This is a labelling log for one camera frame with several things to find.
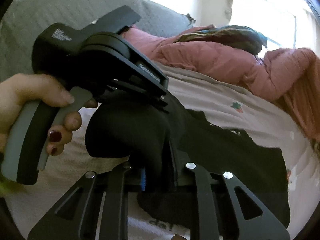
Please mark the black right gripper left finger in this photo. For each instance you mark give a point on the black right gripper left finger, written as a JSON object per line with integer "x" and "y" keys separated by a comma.
{"x": 95, "y": 207}

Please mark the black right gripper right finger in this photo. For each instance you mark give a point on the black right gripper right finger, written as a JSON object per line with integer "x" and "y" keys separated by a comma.
{"x": 232, "y": 191}

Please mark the black sweater orange cuffs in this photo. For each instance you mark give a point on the black sweater orange cuffs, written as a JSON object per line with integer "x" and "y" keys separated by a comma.
{"x": 127, "y": 125}

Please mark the right hand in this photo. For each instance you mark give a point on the right hand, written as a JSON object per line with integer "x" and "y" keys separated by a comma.
{"x": 178, "y": 237}

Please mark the left hand dark nails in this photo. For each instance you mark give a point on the left hand dark nails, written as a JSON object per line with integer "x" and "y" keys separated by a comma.
{"x": 21, "y": 88}

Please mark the beige strawberry print bedsheet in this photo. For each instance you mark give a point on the beige strawberry print bedsheet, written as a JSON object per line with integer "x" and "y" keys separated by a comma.
{"x": 224, "y": 105}

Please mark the grey quilted headboard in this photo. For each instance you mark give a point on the grey quilted headboard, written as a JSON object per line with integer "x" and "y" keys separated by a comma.
{"x": 26, "y": 19}

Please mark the dark striped colourful cloth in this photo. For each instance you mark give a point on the dark striped colourful cloth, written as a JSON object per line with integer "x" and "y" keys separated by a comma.
{"x": 235, "y": 36}

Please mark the pink quilted comforter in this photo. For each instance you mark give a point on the pink quilted comforter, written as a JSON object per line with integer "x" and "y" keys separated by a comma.
{"x": 288, "y": 78}

